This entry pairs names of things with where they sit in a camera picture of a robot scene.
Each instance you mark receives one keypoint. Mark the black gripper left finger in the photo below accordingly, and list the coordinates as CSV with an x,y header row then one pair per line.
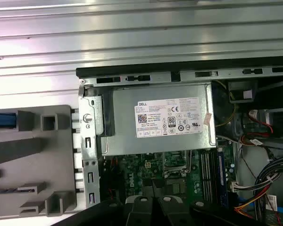
x,y
141,212

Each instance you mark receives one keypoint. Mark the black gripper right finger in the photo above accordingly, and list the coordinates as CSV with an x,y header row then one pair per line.
x,y
172,212

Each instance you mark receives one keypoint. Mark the hard disk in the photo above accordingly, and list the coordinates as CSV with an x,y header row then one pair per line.
x,y
2,120

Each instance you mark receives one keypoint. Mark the chipset heatsink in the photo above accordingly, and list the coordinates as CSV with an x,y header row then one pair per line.
x,y
177,187

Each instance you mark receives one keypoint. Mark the green motherboard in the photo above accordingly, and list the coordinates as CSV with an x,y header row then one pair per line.
x,y
136,167

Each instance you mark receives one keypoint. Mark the black RAM slot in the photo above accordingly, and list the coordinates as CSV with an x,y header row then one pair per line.
x,y
202,176
210,176

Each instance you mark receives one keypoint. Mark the CPU socket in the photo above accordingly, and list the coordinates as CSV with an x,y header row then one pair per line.
x,y
177,162

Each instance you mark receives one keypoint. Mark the installed RAM stick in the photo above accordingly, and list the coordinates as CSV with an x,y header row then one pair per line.
x,y
222,176

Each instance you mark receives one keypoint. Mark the grey parts rack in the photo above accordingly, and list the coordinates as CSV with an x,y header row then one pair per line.
x,y
61,153

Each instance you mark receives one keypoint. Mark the silver power supply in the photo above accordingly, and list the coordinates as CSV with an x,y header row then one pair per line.
x,y
122,106

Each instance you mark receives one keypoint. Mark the spare RAM stick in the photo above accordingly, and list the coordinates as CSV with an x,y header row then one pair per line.
x,y
7,189

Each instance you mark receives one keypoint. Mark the black PC case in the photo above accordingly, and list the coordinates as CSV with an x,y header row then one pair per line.
x,y
132,70

